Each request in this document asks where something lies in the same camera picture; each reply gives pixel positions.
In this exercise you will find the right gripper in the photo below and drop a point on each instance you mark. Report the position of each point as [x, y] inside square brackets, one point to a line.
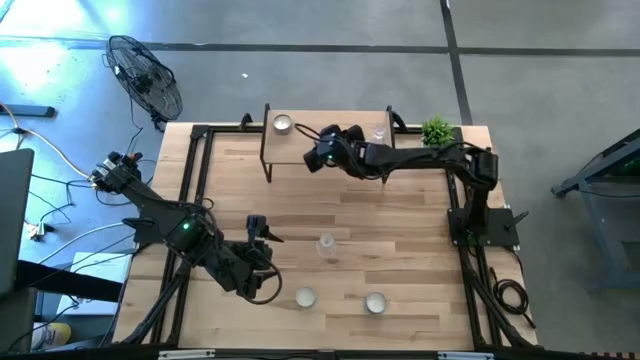
[347, 155]

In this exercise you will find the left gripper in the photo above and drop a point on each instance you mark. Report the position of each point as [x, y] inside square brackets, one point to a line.
[255, 265]

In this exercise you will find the clear ribbed glass candlestick holder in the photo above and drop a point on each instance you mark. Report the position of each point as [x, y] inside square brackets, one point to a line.
[326, 246]
[379, 133]

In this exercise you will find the red floral white candle bowl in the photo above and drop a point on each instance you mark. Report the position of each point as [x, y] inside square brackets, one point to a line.
[306, 297]

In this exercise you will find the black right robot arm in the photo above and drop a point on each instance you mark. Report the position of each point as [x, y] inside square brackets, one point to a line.
[425, 155]

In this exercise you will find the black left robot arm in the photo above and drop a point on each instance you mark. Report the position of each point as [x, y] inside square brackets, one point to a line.
[150, 205]

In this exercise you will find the wooden shelf with black legs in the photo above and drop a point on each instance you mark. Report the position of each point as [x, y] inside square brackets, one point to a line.
[290, 150]

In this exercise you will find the green plant in white pot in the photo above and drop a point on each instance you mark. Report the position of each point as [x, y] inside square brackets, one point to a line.
[436, 131]

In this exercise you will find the white box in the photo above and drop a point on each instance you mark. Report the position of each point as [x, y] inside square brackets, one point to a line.
[100, 267]

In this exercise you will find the black floor fan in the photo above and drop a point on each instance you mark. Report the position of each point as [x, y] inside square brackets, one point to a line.
[145, 80]

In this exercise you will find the black desk beam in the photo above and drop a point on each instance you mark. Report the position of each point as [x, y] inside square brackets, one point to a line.
[65, 282]

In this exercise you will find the yellow object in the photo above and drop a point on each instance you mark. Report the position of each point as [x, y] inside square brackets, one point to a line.
[52, 334]

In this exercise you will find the grey desk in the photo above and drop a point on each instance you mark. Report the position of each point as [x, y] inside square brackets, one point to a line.
[15, 220]

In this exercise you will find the black flat floor bar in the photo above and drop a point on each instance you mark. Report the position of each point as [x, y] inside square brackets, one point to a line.
[27, 111]

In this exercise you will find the blue-grey metal stand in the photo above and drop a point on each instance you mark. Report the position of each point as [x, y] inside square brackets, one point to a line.
[595, 220]

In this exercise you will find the black aluminium table frame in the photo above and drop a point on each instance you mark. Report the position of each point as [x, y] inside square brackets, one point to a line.
[190, 160]

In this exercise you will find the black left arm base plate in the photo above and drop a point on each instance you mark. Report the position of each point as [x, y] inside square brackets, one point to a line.
[145, 232]

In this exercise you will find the silver frame bracket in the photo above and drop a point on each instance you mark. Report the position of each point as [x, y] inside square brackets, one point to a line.
[186, 355]
[465, 356]

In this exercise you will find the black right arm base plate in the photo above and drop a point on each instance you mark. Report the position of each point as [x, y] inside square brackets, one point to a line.
[505, 232]

